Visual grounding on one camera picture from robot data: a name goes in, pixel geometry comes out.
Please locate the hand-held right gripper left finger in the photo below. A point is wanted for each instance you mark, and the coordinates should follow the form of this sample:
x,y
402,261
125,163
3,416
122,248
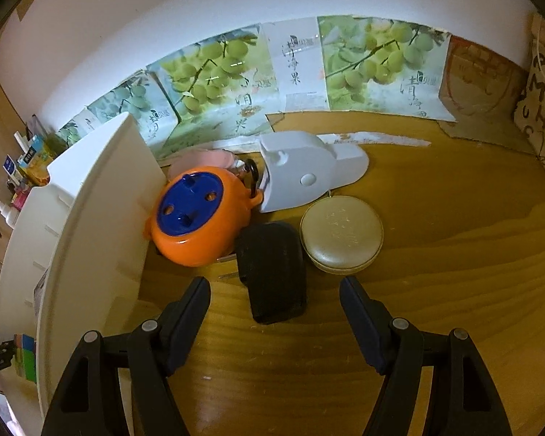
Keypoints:
x,y
186,327

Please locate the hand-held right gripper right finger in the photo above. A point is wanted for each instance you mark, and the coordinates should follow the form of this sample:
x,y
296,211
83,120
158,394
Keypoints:
x,y
365,327

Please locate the multicoloured puzzle cube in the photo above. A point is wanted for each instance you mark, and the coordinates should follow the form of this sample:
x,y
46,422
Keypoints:
x,y
26,354

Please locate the round gold tin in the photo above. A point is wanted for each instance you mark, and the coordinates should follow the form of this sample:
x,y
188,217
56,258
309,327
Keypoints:
x,y
340,234

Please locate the black power adapter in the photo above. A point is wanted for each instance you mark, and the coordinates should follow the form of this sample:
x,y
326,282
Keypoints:
x,y
272,272

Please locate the white plastic basket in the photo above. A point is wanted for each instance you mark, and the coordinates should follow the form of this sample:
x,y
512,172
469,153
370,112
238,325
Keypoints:
x,y
95,190

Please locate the white plastic device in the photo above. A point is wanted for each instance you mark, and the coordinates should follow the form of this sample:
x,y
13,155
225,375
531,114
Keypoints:
x,y
295,168

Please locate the orange round socket blue top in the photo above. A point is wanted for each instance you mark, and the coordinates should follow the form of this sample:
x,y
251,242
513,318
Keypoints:
x,y
200,245

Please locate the white plastic bottle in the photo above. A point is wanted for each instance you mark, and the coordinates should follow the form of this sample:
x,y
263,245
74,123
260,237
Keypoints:
x,y
7,213

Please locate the pink patterned can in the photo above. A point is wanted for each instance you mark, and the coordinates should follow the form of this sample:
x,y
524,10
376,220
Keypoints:
x,y
20,199

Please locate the small dark object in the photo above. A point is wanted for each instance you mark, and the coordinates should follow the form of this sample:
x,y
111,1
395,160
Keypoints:
x,y
250,175

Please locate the pink plastic container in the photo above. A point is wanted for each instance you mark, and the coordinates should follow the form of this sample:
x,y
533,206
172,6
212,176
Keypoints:
x,y
200,160

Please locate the orange juice carton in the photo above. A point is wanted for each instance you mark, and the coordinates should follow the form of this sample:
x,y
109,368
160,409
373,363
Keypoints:
x,y
38,161

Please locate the grape print flattened carton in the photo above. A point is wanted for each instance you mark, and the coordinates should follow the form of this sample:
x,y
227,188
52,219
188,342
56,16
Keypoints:
x,y
218,68

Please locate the brown cardboard sheet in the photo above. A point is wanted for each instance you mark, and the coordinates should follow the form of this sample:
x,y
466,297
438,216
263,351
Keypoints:
x,y
481,81

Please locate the beige tape piece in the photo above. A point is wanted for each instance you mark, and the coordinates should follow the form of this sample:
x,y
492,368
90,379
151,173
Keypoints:
x,y
27,2

